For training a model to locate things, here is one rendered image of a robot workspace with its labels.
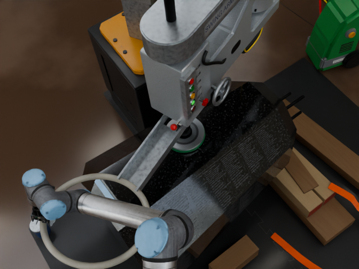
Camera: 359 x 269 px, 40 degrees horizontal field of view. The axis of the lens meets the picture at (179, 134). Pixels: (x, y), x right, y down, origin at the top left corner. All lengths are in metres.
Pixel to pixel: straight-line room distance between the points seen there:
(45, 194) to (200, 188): 0.88
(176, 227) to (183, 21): 0.78
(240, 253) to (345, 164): 0.95
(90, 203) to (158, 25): 0.74
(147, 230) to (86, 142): 2.14
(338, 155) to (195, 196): 1.26
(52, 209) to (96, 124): 1.81
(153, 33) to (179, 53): 0.12
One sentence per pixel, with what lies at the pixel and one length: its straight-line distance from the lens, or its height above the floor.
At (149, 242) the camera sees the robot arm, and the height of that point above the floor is 1.58.
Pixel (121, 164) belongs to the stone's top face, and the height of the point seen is 0.80.
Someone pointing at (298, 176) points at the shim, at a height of 0.22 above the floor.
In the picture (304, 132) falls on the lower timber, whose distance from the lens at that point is 3.49.
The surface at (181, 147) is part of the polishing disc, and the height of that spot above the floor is 0.84.
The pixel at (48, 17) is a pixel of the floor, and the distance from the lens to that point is 4.51.
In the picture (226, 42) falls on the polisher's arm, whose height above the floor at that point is 1.36.
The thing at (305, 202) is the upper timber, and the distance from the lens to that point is 3.12.
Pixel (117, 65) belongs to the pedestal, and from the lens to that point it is 3.02.
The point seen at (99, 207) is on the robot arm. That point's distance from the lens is 1.93.
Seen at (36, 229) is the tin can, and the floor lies 0.15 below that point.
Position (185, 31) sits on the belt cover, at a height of 1.67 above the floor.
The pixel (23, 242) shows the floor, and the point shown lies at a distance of 3.44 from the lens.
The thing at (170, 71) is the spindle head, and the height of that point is 1.50.
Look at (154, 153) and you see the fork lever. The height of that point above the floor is 0.98.
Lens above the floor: 3.04
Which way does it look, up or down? 59 degrees down
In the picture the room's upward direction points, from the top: 8 degrees counter-clockwise
